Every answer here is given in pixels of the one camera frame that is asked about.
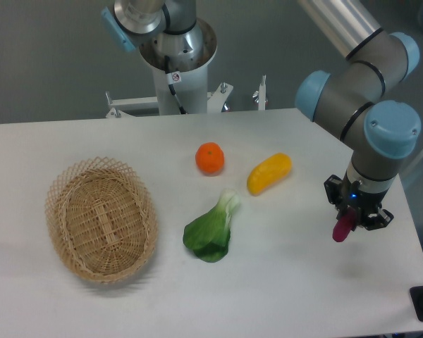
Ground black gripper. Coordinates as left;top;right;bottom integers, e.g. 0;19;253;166
324;175;394;231

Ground purple sweet potato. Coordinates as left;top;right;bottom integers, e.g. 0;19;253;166
332;208;357;242

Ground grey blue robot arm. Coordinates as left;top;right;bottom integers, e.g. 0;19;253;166
101;1;421;242

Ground woven wicker basket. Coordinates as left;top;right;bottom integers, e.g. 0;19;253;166
45;157;158;284

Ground green bok choy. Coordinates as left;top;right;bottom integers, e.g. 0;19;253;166
183;189;240;263

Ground orange mandarin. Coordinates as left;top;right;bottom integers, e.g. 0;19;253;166
195;142;225;175

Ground white metal bracket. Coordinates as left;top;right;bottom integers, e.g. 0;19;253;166
252;75;269;111

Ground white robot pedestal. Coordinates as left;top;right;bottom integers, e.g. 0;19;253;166
106;18;233;118

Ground black cable on pedestal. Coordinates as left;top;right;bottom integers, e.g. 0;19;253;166
164;55;188;115

